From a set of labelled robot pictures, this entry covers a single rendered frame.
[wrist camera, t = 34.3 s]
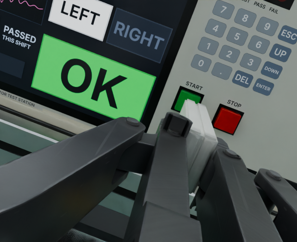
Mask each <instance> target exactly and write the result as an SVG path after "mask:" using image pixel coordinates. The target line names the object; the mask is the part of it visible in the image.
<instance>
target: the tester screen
mask: <svg viewBox="0 0 297 242"><path fill-rule="evenodd" d="M99 1H101V2H104V3H106V4H109V5H111V6H114V7H117V8H119V9H122V10H124V11H127V12H130V13H133V14H135V15H138V16H140V17H143V18H146V19H148V20H151V21H153V22H156V23H159V24H161V25H164V26H166V27H169V28H171V29H173V30H172V33H171V36H170V38H169V41H168V44H167V46H166V49H165V52H164V54H163V57H162V60H161V62H160V63H158V62H155V61H152V60H149V59H147V58H144V57H142V56H139V55H136V54H134V53H132V52H129V51H127V50H124V49H121V48H118V47H116V46H113V45H111V44H108V43H105V42H103V41H100V40H98V39H95V38H92V37H90V36H87V35H84V34H82V33H79V32H77V31H74V30H72V29H69V28H67V27H64V26H61V25H59V24H56V23H53V22H51V21H48V20H49V16H50V11H51V7H52V3H53V0H0V16H1V17H0V53H3V54H5V55H8V56H10V57H13V58H16V59H18V60H21V61H24V62H25V66H24V70H23V74H22V78H18V77H16V76H13V75H11V74H8V73H5V72H3V71H0V81H2V82H5V83H7V84H10V85H13V86H15V87H18V88H20V89H22V90H25V91H28V92H30V93H33V94H35V95H38V96H41V97H43V98H46V99H49V100H51V101H54V102H56V103H59V104H62V105H64V106H67V107H69V108H72V109H75V110H77V111H79V112H82V113H85V114H87V115H90V116H92V117H95V118H98V119H100V120H103V121H106V122H109V121H112V120H114V119H113V118H110V117H108V116H105V115H103V114H100V113H97V112H95V111H92V110H90V109H87V108H84V107H82V106H80V105H77V104H74V103H72V102H69V101H67V100H64V99H61V98H59V97H56V96H53V95H51V94H48V93H46V92H43V91H40V90H38V89H35V88H33V87H31V85H32V81H33V77H34V73H35V69H36V65H37V60H38V56H39V52H40V47H41V43H42V39H43V35H44V34H46V35H48V36H51V37H54V38H56V39H59V40H61V41H64V42H67V43H69V44H72V45H74V46H77V47H79V48H82V49H85V50H88V51H90V52H93V53H95V54H98V55H101V56H103V57H105V58H108V59H110V60H113V61H116V62H119V63H121V64H124V65H126V66H129V67H132V68H134V69H137V70H139V71H142V72H145V73H147V74H150V75H153V76H155V77H156V79H155V82H154V84H153V87H152V90H151V92H150V95H149V97H148V100H147V103H146V106H145V108H144V111H143V114H142V116H141V119H140V122H142V120H143V118H144V115H145V112H146V110H147V107H148V104H149V101H150V99H151V96H152V93H153V91H154V88H155V85H156V83H157V80H158V77H159V75H160V73H161V70H162V67H163V64H164V62H165V59H166V56H167V54H168V51H169V48H170V46H171V43H172V40H173V37H174V35H175V32H176V30H177V27H178V25H179V22H180V19H181V17H182V14H183V11H184V9H185V6H186V3H187V0H99Z"/></svg>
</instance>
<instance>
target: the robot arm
mask: <svg viewBox="0 0 297 242"><path fill-rule="evenodd" d="M145 128H146V127H145V125H144V124H142V123H141V122H139V121H138V120H137V119H134V118H131V117H119V118H116V119H114V120H112V121H109V122H107V123H104V124H102V125H99V126H97V127H94V128H92V129H89V130H87V131H85V132H82V133H79V134H77V135H74V136H72V137H69V138H67V139H65V140H62V141H60V142H57V143H55V144H52V145H50V146H47V147H45V148H43V149H40V150H38V151H35V152H33V153H30V154H28V155H25V156H23V157H20V158H18V159H15V160H13V161H10V162H8V163H5V164H3V165H1V166H0V242H57V241H58V240H59V239H61V238H62V237H63V236H64V235H65V234H66V233H67V232H68V231H69V230H70V229H71V228H73V227H74V226H75V225H76V224H77V223H78V222H79V221H80V220H81V219H82V218H83V217H85V216H86V215H87V214H88V213H89V212H90V211H91V210H92V209H93V208H94V207H96V206H97V205H98V204H99V203H100V202H101V201H102V200H103V199H104V198H105V197H106V196H108V195H109V194H110V193H111V192H112V191H113V190H114V189H115V188H116V187H117V186H118V185H120V184H121V183H122V182H123V181H124V180H125V179H126V178H127V175H128V173H129V172H134V173H139V174H142V176H141V180H140V183H139V187H138V190H137V193H136V197H135V201H134V204H133V208H132V211H131V215H130V218H129V221H128V225H127V228H126V232H125V235H124V240H123V242H297V190H295V189H294V188H293V187H292V186H291V185H290V184H289V183H288V182H287V181H286V180H285V179H284V178H283V177H281V175H280V174H279V173H277V172H276V171H273V170H268V169H263V168H261V169H259V171H258V173H257V175H254V174H253V173H251V172H249V171H248V169H247V168H246V165H245V163H244V161H243V159H242V158H241V156H240V155H237V154H236V152H234V151H232V150H230V149H229V147H228V144H227V143H226V142H225V141H224V140H223V139H221V138H219V137H216V135H215V132H214V129H213V126H212V123H211V121H210V117H209V114H208V111H207V108H206V106H205V105H202V104H200V103H197V104H195V101H192V100H190V99H187V100H185V101H184V104H183V106H182V109H181V111H180V114H177V113H174V112H167V113H166V115H165V118H163V119H161V121H160V123H159V126H158V128H157V131H156V133H155V134H149V133H144V131H145ZM198 184H199V188H198V190H197V192H196V194H195V196H194V199H193V201H192V203H191V205H189V194H191V193H194V192H195V190H196V188H197V186H198ZM194 206H196V208H195V211H196V212H197V220H196V219H193V218H191V217H190V209H192V207H194ZM275 206H276V207H277V210H278V213H277V215H276V216H275V218H274V220H272V218H271V216H270V214H271V212H272V211H273V209H274V207H275Z"/></svg>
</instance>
